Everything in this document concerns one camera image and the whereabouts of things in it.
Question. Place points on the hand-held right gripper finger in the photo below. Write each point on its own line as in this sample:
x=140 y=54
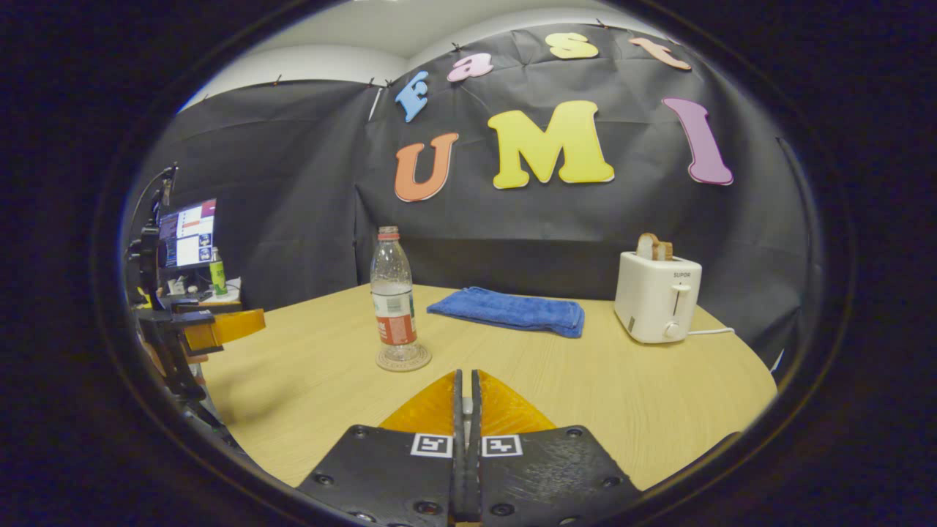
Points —
x=475 y=410
x=457 y=410

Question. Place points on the green drink bottle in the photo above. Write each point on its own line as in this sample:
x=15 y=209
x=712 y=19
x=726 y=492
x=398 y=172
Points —
x=218 y=278

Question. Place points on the round wooden coaster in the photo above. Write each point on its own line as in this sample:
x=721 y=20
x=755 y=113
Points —
x=422 y=360

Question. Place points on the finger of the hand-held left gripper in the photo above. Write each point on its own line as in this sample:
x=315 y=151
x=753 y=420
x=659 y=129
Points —
x=227 y=328

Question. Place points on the clear plastic water bottle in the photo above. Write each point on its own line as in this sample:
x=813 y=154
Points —
x=395 y=293

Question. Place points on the blue folded towel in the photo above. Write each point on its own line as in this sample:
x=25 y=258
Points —
x=509 y=311

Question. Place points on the white toaster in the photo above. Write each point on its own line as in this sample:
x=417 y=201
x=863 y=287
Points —
x=655 y=300

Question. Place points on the black backdrop cloth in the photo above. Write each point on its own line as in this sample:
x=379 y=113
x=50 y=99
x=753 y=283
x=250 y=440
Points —
x=293 y=205

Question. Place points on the toasted bread slice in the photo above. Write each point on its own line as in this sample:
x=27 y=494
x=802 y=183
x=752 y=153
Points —
x=665 y=252
x=646 y=247

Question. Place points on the computer monitor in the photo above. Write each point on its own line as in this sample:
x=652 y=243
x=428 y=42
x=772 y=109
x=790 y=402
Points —
x=190 y=234

